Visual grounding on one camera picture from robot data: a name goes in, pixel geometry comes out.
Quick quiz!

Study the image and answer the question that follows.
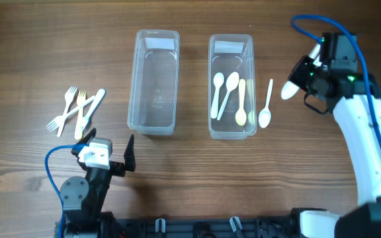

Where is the white fork, leftmost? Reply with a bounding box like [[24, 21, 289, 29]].
[[57, 86, 78, 137]]

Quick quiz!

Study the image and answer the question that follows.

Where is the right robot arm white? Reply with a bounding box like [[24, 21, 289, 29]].
[[281, 56, 381, 237]]

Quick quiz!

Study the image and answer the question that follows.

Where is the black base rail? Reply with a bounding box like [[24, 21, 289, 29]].
[[54, 216, 295, 238]]

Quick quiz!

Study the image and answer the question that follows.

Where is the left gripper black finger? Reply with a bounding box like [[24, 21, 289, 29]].
[[71, 128, 97, 156], [124, 134, 136, 172]]

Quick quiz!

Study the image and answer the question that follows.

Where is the clear container,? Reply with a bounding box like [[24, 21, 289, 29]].
[[128, 29, 180, 136], [208, 34, 257, 139]]

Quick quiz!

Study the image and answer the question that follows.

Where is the white fork, rounded handle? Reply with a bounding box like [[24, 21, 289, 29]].
[[77, 89, 106, 132]]

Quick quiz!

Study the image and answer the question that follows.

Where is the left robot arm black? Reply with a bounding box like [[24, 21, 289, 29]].
[[59, 128, 136, 237]]

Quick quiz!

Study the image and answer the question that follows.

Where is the yellow plastic fork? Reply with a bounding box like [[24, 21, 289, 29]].
[[74, 91, 87, 140]]

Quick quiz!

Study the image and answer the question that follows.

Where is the yellow plastic spoon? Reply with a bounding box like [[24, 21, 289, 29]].
[[235, 79, 247, 126]]

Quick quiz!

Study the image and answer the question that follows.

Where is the clear container, right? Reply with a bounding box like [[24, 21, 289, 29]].
[[208, 34, 257, 139]]

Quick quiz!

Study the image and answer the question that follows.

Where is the white fork, crossing diagonal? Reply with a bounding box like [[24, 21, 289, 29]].
[[46, 96, 95, 132]]

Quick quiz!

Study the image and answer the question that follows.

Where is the clear container, left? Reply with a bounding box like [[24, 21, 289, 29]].
[[128, 29, 180, 136]]

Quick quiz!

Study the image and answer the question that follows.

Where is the white spoon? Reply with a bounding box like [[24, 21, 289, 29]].
[[210, 72, 224, 119], [217, 71, 239, 120], [259, 79, 274, 128], [280, 44, 320, 100]]

